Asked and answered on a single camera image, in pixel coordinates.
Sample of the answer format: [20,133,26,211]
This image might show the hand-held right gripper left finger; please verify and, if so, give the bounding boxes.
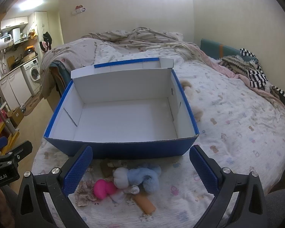
[14,144,93,228]

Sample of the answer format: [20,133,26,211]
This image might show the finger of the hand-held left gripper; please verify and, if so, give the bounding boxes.
[0,140,33,165]

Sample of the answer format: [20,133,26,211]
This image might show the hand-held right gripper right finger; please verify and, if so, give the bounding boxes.
[189,144,268,228]

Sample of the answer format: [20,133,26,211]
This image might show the pink rubber duck toy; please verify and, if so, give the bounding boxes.
[94,179,118,200]

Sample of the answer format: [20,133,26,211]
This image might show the small beige teddy bear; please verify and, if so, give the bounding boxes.
[107,159,129,169]

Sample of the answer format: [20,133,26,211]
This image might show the white sock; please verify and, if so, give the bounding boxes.
[109,167,140,203]

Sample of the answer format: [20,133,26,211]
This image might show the light blue plush toy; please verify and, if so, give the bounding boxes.
[127,163,162,193]

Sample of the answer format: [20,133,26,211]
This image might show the tan foam cylinder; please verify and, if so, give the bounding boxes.
[133,193,156,215]

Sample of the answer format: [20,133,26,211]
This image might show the white cardboard box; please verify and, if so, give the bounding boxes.
[43,57,200,159]

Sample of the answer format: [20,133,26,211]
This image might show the floral fabric scrunchie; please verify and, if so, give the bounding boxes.
[75,180,98,207]

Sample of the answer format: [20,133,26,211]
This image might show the grey metal bar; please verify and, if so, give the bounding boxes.
[0,106,16,134]

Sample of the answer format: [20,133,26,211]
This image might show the brown doormat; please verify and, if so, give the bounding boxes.
[21,94,42,117]

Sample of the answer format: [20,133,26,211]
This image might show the printed white bed sheet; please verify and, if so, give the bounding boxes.
[32,44,285,228]

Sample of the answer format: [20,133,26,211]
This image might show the beige plush toy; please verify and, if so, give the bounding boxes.
[180,79,204,122]

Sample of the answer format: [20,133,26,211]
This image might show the white kitchen base cabinet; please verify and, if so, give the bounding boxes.
[0,67,33,110]

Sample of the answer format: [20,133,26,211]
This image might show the white washing machine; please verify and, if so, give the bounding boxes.
[21,58,41,96]

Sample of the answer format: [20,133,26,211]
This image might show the dark grey cloth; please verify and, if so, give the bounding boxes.
[266,189,285,228]

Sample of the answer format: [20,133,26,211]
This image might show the white water heater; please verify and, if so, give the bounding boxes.
[0,34,14,54]

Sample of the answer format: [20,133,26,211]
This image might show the black white striped garment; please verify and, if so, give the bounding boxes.
[239,48,285,101]

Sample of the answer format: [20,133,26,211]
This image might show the pink blanket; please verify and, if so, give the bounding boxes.
[178,41,285,105]

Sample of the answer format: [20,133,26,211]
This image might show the black hanging clothes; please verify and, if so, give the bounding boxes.
[39,31,53,53]

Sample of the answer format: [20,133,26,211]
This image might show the patterned knit garment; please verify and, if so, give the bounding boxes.
[221,55,260,77]

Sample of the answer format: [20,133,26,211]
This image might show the teal headboard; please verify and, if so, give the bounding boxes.
[200,38,259,63]

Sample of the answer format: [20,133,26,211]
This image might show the tall white cabinet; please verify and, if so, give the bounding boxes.
[34,11,49,60]

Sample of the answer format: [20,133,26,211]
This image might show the beige floral duvet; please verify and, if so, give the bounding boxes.
[41,27,205,76]

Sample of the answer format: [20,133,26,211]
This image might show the yellow wooden frame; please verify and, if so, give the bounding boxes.
[0,117,20,155]

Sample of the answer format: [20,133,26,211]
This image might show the bed frame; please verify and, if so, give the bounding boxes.
[48,60,73,112]

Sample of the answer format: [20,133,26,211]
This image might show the white wall cabinets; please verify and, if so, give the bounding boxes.
[0,16,29,30]

